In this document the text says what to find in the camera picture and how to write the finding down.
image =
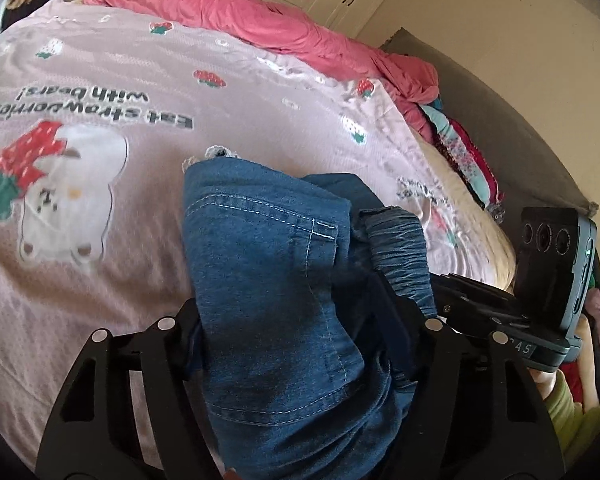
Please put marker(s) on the blue denim pants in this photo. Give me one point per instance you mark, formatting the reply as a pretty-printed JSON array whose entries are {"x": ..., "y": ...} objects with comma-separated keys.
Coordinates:
[{"x": 290, "y": 310}]

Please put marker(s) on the pile of colourful clothes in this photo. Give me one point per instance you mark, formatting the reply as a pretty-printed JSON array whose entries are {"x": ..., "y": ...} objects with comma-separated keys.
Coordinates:
[{"x": 467, "y": 165}]

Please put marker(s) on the grey padded headboard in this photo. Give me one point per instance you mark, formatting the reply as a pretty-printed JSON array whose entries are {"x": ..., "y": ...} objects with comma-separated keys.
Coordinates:
[{"x": 500, "y": 125}]

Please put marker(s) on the pink quilt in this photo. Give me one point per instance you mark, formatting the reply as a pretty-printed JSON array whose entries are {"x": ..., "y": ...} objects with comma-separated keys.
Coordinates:
[{"x": 260, "y": 20}]

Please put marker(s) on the pink strawberry printed blanket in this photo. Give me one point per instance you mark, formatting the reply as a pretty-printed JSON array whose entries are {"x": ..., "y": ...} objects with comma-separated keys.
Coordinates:
[{"x": 145, "y": 125}]

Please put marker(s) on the person's right hand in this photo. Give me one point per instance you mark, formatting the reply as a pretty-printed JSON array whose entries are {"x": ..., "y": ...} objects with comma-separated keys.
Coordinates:
[{"x": 544, "y": 385}]

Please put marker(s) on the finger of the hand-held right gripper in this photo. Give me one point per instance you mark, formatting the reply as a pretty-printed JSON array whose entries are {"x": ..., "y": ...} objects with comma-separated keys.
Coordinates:
[{"x": 475, "y": 300}]

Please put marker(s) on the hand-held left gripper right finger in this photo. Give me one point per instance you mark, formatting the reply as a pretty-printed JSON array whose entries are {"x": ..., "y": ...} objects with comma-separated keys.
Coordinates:
[{"x": 432, "y": 355}]

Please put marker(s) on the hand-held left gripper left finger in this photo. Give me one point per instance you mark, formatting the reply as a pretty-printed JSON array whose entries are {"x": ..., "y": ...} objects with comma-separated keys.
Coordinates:
[{"x": 180, "y": 332}]

